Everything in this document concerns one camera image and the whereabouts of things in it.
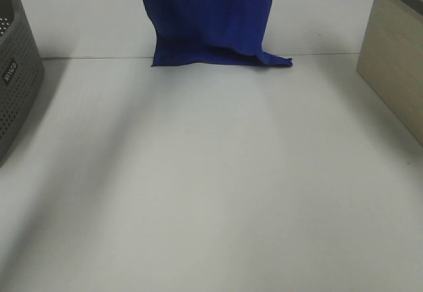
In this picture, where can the grey perforated laundry basket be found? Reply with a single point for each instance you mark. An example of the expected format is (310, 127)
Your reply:
(22, 71)

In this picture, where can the blue microfibre towel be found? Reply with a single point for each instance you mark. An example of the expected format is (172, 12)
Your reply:
(227, 32)

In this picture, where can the beige storage box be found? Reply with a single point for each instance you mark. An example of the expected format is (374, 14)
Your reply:
(390, 60)

